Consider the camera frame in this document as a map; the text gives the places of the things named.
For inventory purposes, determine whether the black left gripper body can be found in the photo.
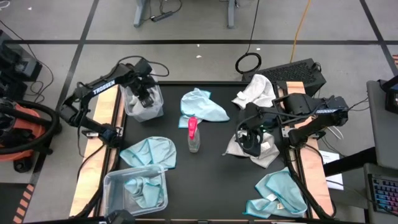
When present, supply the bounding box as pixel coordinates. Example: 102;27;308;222
132;58;158;93

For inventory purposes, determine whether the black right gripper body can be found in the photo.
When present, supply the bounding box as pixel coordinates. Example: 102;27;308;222
241;121;266;144

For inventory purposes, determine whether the grey waffle microfiber towel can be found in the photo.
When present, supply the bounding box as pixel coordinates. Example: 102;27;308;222
149;83;162;100
129;93;162;118
231;73;277;110
222;130;280;169

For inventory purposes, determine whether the light blue microfiber towel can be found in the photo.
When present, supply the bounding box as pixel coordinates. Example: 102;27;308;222
119;136;177;171
178;87;231;129
243;167;308;219
124;175;165;209

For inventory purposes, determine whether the clear plastic storage bin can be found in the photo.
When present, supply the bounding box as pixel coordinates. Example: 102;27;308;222
103;164;169;218
119;63;165;123

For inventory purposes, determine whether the clear spray bottle red trigger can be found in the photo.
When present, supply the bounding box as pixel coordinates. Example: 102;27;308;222
187;116;201;154

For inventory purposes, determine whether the wooden side board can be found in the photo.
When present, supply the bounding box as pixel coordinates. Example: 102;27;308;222
278;81;335;219
68;84;121;218

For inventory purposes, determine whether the black power strip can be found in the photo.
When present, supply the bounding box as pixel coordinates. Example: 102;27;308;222
150;11;174;23

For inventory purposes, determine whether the grey desk leg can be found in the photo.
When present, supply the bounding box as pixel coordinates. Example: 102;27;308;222
133;0;149;28
226;0;236;29

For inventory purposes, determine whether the white paper sheet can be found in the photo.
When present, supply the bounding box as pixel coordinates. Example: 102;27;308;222
318;150;345;191

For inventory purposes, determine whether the orange shop vacuum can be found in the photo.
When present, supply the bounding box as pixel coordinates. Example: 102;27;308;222
0;98;62;174

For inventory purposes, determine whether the grey side table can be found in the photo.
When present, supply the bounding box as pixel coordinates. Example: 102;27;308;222
366;79;398;170

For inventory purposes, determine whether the black equipment case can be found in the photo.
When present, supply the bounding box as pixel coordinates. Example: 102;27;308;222
0;29;43;100

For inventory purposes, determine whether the black orange striped floor mat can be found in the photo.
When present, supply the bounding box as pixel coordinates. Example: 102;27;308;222
0;182;35;224

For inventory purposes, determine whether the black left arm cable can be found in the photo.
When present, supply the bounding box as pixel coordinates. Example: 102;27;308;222
116;55;170;78

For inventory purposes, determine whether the black hanging cable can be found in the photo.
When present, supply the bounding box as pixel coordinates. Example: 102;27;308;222
234;0;262;75

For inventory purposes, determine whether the yellow hanging cable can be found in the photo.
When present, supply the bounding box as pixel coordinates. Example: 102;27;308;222
289;0;312;63

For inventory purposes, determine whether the black mount stand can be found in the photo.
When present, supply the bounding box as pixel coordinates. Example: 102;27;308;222
106;209;136;224

